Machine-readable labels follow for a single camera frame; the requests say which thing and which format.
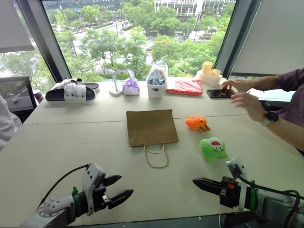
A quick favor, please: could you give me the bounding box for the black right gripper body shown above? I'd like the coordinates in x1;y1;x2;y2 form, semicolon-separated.
219;176;241;210

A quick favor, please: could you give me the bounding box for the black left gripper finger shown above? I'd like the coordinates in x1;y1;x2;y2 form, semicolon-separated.
104;174;123;187
108;189;134;210

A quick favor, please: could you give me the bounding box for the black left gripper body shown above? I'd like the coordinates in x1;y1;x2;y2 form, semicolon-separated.
93;176;113;213

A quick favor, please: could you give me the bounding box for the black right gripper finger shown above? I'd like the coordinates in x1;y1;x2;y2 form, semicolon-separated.
195;183;222;198
192;178;223;189

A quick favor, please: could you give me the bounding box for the brown paper bag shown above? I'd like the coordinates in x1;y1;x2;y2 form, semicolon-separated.
126;109;180;169

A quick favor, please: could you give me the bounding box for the person's left hand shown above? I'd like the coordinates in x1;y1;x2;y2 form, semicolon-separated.
230;92;268;124

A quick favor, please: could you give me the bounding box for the person's right hand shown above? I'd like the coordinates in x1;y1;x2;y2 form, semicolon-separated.
220;78;257;94

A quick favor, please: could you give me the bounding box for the green plush toy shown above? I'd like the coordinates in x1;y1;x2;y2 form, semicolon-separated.
199;137;228;164

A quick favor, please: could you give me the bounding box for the orange plush toy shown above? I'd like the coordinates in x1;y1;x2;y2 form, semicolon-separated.
185;114;211;133

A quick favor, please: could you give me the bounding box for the black wristwatch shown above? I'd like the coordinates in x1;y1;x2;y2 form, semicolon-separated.
260;110;279;128

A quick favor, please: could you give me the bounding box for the white stand with clear top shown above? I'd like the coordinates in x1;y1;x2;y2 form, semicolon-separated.
108;69;123;96

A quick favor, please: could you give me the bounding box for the black smartphone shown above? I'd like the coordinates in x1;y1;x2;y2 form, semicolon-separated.
206;88;237;99

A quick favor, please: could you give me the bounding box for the purple white fabric pouch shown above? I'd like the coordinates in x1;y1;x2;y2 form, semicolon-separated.
122;69;141;96

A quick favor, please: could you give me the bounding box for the red packet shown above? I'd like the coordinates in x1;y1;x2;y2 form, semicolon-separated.
166;78;203;96

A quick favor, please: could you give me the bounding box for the white storage box with items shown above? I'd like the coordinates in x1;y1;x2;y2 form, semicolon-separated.
145;62;169;99

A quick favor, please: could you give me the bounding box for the white plastic tray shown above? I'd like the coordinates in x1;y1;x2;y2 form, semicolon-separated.
196;69;230;87

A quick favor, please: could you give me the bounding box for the red white cup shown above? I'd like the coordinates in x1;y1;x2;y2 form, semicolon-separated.
33;89;45;104

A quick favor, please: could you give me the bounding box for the tall yellow plastic cup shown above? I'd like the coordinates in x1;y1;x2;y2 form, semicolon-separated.
201;61;213;75

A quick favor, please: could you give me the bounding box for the person in white clothing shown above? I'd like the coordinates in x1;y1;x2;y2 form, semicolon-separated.
0;94;23;152

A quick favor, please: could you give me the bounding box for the black monitor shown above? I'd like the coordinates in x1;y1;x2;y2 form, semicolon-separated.
0;76;38;113

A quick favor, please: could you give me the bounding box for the white roller blind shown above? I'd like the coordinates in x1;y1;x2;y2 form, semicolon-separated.
0;0;36;54
230;0;304;76

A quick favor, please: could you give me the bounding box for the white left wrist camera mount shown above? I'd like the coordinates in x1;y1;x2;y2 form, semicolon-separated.
82;163;106;216

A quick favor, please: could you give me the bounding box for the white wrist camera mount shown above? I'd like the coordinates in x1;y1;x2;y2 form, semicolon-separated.
225;156;249;212
82;163;106;216

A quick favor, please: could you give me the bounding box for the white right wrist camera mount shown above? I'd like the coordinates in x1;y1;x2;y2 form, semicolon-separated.
225;156;249;212

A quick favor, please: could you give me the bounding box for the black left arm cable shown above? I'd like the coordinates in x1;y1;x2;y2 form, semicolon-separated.
36;163;91;212

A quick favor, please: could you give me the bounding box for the black slipper white strap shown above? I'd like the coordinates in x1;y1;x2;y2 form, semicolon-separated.
45;83;97;104
71;78;101;93

